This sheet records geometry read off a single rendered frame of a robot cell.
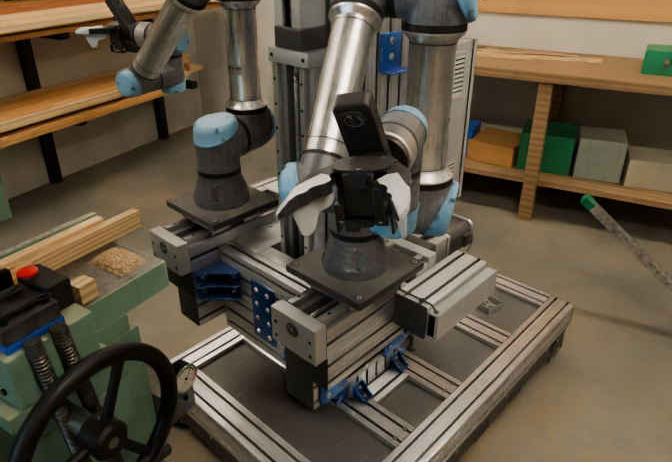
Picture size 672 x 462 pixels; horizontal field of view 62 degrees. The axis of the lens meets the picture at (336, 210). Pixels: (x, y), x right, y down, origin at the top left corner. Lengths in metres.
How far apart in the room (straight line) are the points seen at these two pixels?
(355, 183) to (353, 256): 0.56
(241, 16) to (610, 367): 1.83
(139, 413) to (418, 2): 0.96
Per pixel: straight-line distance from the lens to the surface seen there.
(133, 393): 1.25
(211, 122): 1.51
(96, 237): 1.25
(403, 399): 1.81
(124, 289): 1.12
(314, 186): 0.61
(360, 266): 1.20
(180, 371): 1.22
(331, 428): 1.73
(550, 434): 2.11
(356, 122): 0.64
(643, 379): 2.45
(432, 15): 1.00
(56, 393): 0.86
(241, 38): 1.53
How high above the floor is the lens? 1.48
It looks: 26 degrees down
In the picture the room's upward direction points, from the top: straight up
